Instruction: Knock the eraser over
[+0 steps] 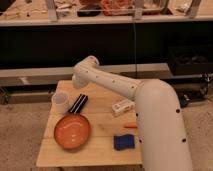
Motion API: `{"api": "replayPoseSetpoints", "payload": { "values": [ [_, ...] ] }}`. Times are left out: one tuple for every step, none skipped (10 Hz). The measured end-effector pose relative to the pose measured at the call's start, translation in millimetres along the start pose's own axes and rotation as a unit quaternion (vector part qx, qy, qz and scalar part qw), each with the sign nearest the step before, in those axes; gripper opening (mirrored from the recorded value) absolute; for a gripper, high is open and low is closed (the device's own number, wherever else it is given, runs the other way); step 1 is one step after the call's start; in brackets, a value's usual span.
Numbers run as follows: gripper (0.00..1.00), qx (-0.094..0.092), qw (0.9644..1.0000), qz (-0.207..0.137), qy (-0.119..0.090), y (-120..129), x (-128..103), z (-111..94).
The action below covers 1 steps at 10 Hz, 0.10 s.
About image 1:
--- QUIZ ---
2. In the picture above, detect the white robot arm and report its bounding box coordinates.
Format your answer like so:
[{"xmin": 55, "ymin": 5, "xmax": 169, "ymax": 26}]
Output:
[{"xmin": 72, "ymin": 56, "xmax": 194, "ymax": 171}]

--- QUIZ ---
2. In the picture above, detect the white eraser block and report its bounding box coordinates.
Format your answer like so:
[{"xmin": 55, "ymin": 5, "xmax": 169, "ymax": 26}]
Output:
[{"xmin": 112, "ymin": 99, "xmax": 135, "ymax": 116}]

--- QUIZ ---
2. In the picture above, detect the wooden board table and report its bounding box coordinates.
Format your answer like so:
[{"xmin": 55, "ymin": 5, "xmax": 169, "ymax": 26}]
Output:
[{"xmin": 36, "ymin": 80, "xmax": 142, "ymax": 167}]

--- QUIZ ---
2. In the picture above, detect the orange marker pen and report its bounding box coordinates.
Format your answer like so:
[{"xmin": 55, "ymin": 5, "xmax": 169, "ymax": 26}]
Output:
[{"xmin": 124, "ymin": 124, "xmax": 137, "ymax": 128}]

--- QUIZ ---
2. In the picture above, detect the white cup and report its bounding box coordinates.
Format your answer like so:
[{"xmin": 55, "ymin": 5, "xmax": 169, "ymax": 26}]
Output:
[{"xmin": 51, "ymin": 92, "xmax": 69, "ymax": 114}]

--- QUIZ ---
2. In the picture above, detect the blue sponge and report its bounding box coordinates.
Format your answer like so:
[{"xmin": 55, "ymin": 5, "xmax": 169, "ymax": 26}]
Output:
[{"xmin": 113, "ymin": 134, "xmax": 135, "ymax": 151}]

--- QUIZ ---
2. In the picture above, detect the orange item on bench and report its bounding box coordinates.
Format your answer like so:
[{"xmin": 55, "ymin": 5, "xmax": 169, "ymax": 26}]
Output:
[{"xmin": 100, "ymin": 0, "xmax": 134, "ymax": 16}]

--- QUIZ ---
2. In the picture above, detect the black box on shelf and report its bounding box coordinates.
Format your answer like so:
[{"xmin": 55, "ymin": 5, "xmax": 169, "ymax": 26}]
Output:
[{"xmin": 167, "ymin": 45, "xmax": 213, "ymax": 75}]

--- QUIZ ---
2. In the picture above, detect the orange frying pan black handle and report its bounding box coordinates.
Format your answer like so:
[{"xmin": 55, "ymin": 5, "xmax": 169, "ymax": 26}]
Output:
[{"xmin": 54, "ymin": 94, "xmax": 91, "ymax": 150}]

